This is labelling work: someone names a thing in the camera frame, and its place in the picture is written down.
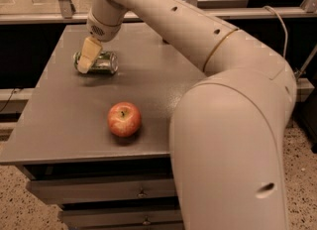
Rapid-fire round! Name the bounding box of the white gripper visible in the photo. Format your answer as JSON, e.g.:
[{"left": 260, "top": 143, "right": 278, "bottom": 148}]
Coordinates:
[{"left": 77, "top": 11, "right": 121, "bottom": 73}]

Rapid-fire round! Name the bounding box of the green soda can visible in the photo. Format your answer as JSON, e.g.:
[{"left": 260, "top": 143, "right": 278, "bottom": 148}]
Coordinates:
[{"left": 85, "top": 51, "right": 118, "bottom": 74}]

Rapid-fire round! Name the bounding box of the metal window rail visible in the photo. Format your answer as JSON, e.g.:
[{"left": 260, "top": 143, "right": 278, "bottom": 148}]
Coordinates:
[{"left": 0, "top": 7, "right": 317, "bottom": 26}]

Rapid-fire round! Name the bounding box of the grey drawer cabinet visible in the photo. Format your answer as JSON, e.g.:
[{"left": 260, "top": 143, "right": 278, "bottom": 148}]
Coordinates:
[{"left": 0, "top": 23, "right": 204, "bottom": 230}]

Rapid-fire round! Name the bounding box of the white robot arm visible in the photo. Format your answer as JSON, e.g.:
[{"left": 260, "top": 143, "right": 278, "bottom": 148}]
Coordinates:
[{"left": 80, "top": 0, "right": 297, "bottom": 230}]

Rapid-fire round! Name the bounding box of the grey drawer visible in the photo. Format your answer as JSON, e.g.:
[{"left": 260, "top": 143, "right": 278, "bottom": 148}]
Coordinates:
[
  {"left": 59, "top": 207, "right": 182, "bottom": 228},
  {"left": 27, "top": 176, "right": 176, "bottom": 204}
]

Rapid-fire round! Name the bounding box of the red apple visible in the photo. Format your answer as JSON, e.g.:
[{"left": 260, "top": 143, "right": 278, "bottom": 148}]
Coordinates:
[{"left": 107, "top": 102, "right": 142, "bottom": 137}]

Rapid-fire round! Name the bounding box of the top grey drawer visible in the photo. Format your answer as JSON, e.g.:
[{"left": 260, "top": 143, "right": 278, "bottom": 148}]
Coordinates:
[{"left": 27, "top": 176, "right": 176, "bottom": 204}]

